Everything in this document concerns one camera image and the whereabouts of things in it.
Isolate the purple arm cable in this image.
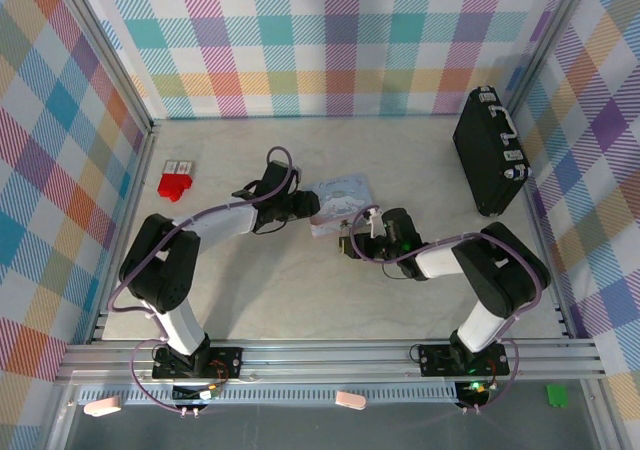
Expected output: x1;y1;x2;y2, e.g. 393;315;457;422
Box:
107;144;296;414
348;214;546;414

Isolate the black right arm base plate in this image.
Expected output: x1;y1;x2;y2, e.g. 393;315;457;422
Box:
418;342;511;377

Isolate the clear plastic bag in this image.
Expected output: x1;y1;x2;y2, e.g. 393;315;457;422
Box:
303;171;380;239

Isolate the green plastic block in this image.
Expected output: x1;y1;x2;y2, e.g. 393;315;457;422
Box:
545;383;569;409

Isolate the aluminium frame post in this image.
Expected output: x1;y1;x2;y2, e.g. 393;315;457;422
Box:
507;0;599;119
49;0;157;134

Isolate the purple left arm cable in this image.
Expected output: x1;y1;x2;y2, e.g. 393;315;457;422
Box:
107;144;296;414

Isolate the wide aluminium base rail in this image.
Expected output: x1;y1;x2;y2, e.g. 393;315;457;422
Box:
54;338;609;386

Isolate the black briefcase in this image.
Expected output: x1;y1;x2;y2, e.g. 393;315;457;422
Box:
452;85;534;217

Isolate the small red white card box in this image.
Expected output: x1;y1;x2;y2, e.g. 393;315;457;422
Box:
164;158;196;177

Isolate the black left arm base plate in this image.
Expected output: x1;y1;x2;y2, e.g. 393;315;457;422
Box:
152;345;244;382

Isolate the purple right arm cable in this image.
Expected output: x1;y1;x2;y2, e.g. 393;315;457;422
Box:
348;214;546;414

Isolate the slotted grey cable duct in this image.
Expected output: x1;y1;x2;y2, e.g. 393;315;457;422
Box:
77;387;461;406

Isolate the pink plastic tag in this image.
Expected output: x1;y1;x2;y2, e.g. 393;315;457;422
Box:
83;395;124;416
334;390;367;411

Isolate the red plastic block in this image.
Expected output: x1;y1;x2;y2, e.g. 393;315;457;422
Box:
157;172;194;203

